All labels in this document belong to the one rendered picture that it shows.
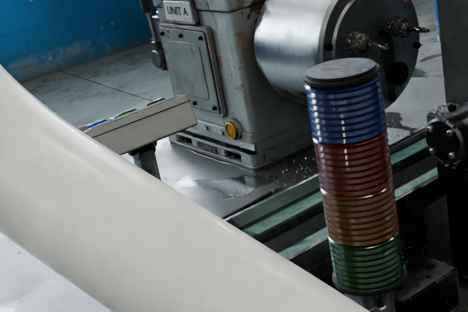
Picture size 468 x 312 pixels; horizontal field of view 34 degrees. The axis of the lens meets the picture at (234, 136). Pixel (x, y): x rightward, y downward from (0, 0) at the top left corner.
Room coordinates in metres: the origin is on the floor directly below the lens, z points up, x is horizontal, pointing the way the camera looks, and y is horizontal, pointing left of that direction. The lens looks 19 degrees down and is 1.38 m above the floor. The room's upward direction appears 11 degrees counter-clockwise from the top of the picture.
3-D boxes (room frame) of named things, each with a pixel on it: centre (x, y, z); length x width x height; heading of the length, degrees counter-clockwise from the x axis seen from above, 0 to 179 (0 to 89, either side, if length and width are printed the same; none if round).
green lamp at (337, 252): (0.58, -0.09, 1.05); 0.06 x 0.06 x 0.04
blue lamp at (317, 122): (0.58, -0.09, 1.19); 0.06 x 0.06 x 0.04
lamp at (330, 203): (0.58, -0.09, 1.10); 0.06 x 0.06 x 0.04
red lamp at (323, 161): (0.58, -0.09, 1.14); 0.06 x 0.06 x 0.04
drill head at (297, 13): (1.42, -0.19, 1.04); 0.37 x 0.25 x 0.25; 33
